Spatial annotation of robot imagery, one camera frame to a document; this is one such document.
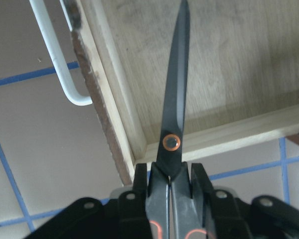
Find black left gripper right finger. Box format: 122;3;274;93
191;163;299;239

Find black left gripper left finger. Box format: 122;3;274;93
27;164;152;239

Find grey orange scissors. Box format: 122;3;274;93
146;0;213;239

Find wooden drawer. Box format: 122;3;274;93
64;0;299;185

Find white drawer handle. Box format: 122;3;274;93
30;0;92;106

